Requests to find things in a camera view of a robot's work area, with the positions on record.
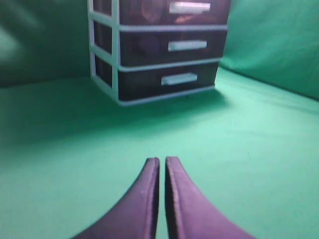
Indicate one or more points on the dark translucent bottom drawer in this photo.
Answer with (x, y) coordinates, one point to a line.
(153, 81)

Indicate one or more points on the green cloth backdrop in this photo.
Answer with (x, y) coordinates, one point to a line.
(68, 152)

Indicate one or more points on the white plastic drawer cabinet frame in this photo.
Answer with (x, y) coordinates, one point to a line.
(148, 50)

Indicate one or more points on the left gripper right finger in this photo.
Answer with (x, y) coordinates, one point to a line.
(189, 214)

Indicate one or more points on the dark translucent drawer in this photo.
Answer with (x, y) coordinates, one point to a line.
(153, 81)
(136, 47)
(166, 12)

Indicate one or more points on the dark translucent top drawer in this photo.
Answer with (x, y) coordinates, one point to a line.
(166, 12)

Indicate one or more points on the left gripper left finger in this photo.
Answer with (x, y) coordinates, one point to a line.
(135, 215)

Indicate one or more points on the dark translucent middle drawer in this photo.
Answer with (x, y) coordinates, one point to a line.
(136, 47)

